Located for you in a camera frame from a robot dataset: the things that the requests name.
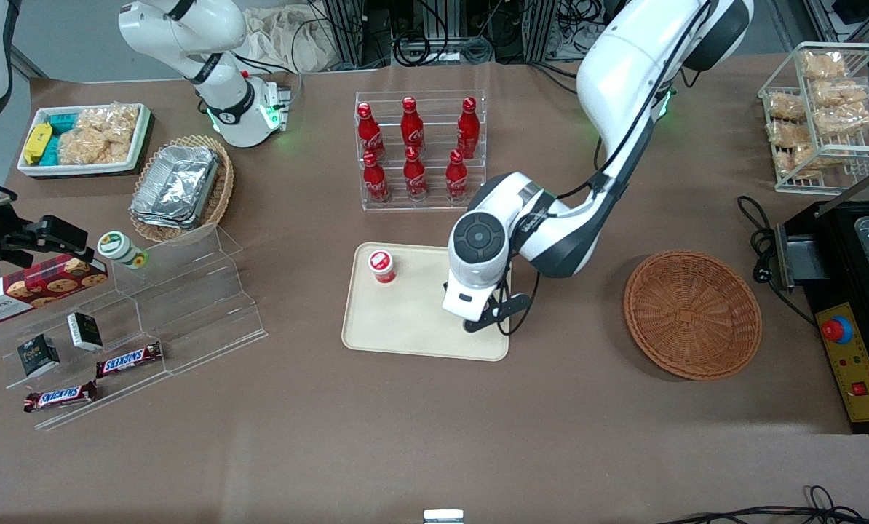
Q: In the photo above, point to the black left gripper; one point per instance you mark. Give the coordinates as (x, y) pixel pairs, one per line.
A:
(445, 286)

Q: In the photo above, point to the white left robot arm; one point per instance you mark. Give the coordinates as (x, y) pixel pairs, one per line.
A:
(624, 65)

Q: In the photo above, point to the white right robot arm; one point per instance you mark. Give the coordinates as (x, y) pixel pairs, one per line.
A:
(187, 29)

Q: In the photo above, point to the beige plastic tray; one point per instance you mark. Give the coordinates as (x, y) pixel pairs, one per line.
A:
(405, 320)

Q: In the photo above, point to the round brown wicker basket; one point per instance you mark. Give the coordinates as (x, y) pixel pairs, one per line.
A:
(693, 316)

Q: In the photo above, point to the oval wicker basket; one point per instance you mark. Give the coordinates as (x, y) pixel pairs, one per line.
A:
(220, 193)

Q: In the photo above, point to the red cookie box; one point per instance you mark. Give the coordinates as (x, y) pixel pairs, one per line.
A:
(34, 287)

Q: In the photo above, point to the white plastic snack bin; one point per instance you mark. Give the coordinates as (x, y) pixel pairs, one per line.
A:
(30, 169)

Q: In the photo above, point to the green lid yogurt cup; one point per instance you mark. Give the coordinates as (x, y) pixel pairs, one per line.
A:
(118, 247)

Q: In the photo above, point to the small black carton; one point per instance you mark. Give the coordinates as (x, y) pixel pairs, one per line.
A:
(38, 355)
(85, 331)

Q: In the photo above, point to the yellow snack packet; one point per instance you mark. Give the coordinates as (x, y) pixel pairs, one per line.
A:
(37, 143)

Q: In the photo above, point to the teal snack packet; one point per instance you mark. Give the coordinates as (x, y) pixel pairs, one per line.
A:
(60, 124)

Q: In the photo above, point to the clear rice cracker bag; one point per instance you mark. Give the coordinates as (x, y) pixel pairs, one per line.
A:
(100, 135)

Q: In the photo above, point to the red lid yogurt cup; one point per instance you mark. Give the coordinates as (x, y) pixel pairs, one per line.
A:
(381, 266)

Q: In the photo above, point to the red cola bottle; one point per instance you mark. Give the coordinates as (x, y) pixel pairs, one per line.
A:
(415, 178)
(468, 131)
(375, 182)
(412, 127)
(370, 135)
(457, 180)

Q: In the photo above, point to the Snickers chocolate bar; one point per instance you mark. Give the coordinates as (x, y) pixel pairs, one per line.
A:
(129, 359)
(60, 397)

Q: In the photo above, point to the stacked aluminium foil containers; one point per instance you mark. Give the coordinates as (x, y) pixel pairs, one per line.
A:
(176, 185)

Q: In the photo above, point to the clear acrylic step shelf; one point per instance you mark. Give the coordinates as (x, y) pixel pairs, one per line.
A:
(187, 306)

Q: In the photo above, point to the clear acrylic bottle rack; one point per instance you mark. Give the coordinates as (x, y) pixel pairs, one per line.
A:
(434, 116)

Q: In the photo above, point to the beige crumpled cloth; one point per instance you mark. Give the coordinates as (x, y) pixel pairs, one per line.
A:
(289, 40)

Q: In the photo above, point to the clear fried snack bag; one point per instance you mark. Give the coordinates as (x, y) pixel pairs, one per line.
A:
(787, 133)
(785, 107)
(840, 93)
(844, 121)
(802, 161)
(824, 65)

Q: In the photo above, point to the black heating appliance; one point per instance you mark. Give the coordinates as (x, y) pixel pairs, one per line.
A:
(842, 291)

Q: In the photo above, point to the aluminium frame post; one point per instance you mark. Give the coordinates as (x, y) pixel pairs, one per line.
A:
(354, 33)
(540, 29)

